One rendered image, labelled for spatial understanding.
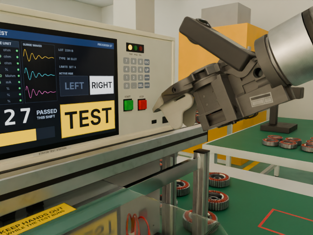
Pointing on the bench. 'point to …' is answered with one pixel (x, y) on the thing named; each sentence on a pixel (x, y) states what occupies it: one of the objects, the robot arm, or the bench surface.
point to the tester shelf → (90, 167)
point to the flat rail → (165, 176)
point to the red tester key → (142, 104)
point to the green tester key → (128, 105)
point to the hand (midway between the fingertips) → (158, 104)
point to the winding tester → (160, 41)
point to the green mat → (257, 209)
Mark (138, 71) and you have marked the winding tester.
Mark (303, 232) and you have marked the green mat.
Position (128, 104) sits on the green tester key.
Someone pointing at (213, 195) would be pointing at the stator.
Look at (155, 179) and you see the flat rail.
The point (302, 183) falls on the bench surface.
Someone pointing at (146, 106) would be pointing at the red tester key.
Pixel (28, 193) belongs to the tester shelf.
